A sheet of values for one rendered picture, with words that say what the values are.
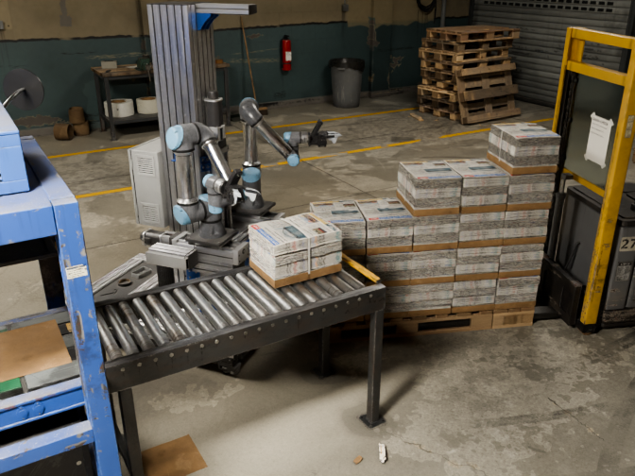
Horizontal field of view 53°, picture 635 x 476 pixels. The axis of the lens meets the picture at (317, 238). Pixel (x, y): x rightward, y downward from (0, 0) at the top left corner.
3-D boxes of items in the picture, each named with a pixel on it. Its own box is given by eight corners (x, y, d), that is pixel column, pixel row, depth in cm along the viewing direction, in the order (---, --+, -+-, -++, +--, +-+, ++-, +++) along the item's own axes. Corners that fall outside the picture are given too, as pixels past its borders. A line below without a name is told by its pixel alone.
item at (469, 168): (441, 161, 405) (441, 160, 405) (483, 159, 410) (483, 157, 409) (464, 178, 372) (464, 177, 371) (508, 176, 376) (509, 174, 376)
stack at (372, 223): (309, 314, 436) (308, 200, 403) (470, 300, 453) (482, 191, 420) (317, 345, 401) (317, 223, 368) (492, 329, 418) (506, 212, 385)
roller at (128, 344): (113, 312, 291) (112, 301, 289) (143, 363, 254) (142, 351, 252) (102, 314, 289) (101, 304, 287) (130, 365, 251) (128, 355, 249)
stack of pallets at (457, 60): (469, 102, 1104) (476, 24, 1052) (512, 111, 1032) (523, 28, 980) (412, 111, 1035) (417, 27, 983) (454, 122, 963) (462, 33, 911)
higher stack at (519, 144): (469, 301, 453) (489, 123, 402) (508, 297, 457) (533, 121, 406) (490, 329, 418) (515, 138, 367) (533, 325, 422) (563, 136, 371)
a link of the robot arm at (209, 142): (204, 127, 343) (243, 205, 335) (186, 129, 336) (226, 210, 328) (212, 114, 334) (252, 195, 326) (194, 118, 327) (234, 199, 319)
